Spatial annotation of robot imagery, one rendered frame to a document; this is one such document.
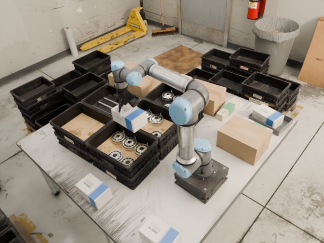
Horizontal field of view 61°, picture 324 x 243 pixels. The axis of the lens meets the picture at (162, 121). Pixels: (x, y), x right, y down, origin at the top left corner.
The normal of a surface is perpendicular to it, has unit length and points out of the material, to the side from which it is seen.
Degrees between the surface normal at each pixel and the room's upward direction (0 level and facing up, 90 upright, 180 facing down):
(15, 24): 90
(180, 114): 83
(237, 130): 0
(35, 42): 90
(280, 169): 0
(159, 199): 0
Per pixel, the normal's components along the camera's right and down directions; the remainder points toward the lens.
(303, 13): -0.67, 0.52
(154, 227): -0.07, -0.76
